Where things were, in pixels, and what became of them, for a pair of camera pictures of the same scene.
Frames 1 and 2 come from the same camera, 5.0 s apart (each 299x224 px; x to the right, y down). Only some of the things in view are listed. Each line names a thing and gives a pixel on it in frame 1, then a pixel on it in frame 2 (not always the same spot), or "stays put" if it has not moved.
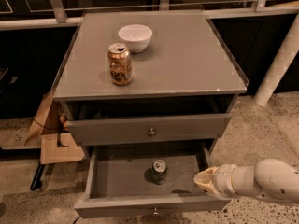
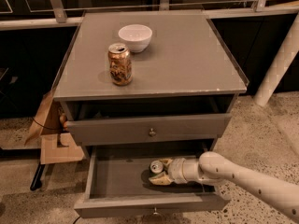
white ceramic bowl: (135, 36) stays put
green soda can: (159, 171) stays put
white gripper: (223, 180) → (176, 171)
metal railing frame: (210, 9) stays put
